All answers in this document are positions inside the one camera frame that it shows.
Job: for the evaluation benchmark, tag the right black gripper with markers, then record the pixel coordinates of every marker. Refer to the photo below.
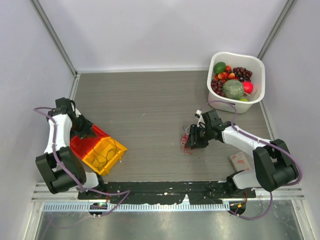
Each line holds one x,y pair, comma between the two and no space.
194,140

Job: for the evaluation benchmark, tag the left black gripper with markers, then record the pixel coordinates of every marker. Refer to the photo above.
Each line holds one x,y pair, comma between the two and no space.
87,131

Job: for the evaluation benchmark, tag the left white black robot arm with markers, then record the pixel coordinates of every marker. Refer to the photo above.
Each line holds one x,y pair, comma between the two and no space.
59,166

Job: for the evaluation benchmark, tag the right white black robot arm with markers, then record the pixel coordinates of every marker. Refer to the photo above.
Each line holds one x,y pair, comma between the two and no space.
273,164

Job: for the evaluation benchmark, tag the red plastic bin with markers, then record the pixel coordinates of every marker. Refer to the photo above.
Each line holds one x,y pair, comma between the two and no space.
82,146

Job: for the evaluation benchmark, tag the yellow plastic bin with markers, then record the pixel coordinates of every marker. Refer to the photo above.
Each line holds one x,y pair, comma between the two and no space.
106,153

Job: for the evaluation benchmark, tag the stained grey sponge block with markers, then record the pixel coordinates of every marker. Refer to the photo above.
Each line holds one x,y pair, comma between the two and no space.
239,162

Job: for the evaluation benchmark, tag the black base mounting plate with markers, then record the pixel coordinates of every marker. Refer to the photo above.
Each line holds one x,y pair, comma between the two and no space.
167,192

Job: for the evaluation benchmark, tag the dark grape cluster left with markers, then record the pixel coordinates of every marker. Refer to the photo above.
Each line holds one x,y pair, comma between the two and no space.
217,86

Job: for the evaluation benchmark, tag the green netted melon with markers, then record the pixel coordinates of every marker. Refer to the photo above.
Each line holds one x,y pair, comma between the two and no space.
233,89

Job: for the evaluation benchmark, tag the red pink apple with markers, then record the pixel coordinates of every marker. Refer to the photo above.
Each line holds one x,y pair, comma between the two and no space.
248,87

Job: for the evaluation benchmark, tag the white plastic basket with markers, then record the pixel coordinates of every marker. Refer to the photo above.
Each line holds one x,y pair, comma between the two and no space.
258,80

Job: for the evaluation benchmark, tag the green lime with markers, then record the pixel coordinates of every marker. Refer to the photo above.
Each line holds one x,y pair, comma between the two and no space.
219,68

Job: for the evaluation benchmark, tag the dark red grape bunch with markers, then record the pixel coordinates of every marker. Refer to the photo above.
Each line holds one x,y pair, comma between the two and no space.
242,74

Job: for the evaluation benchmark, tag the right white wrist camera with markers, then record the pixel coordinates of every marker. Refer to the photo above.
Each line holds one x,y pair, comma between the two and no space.
199,117

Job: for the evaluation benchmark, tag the white slotted cable duct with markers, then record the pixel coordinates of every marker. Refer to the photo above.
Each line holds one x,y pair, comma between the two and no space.
93,207

